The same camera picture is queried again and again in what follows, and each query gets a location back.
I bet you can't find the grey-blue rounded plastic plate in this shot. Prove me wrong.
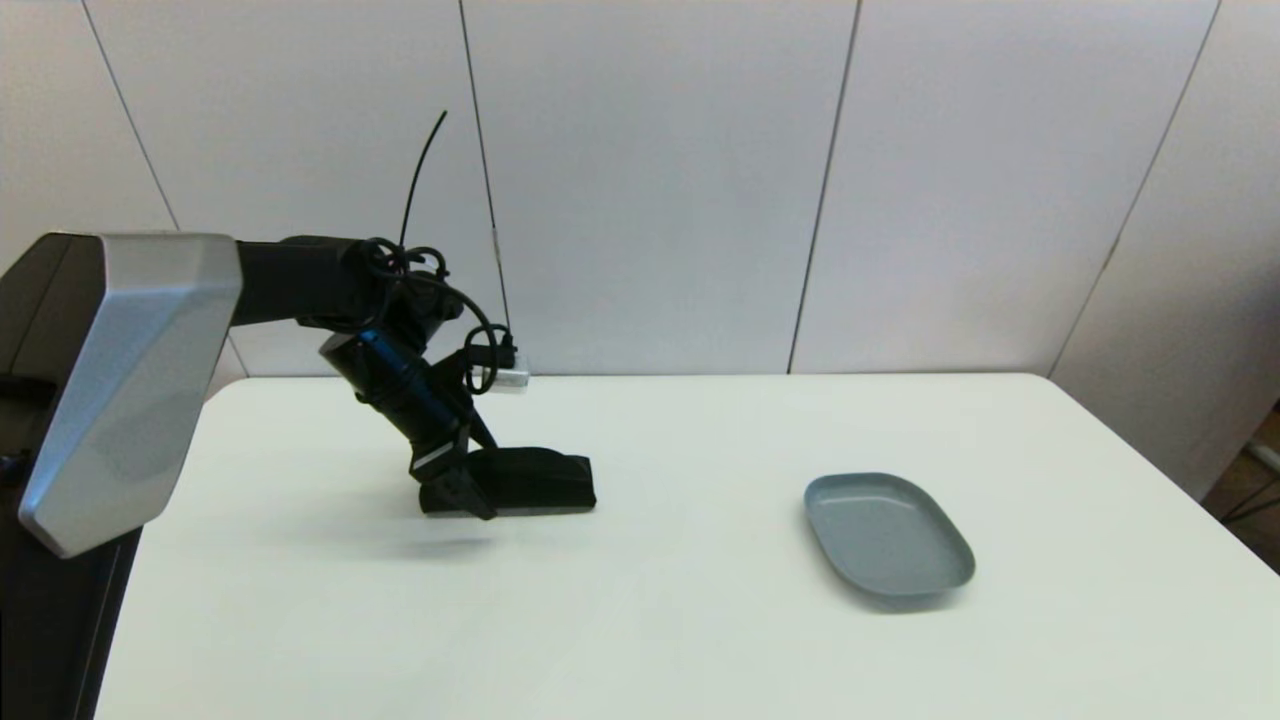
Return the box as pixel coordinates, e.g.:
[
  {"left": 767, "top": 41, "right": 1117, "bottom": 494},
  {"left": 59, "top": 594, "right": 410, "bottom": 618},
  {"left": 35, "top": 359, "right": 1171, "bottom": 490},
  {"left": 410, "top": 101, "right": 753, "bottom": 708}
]
[{"left": 804, "top": 472, "right": 976, "bottom": 601}]

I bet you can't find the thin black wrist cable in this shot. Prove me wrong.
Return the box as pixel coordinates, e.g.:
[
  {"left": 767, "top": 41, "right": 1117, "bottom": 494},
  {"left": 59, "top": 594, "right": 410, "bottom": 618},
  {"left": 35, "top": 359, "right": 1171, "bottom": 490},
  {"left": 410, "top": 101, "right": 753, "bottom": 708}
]
[{"left": 362, "top": 110, "right": 519, "bottom": 396}]

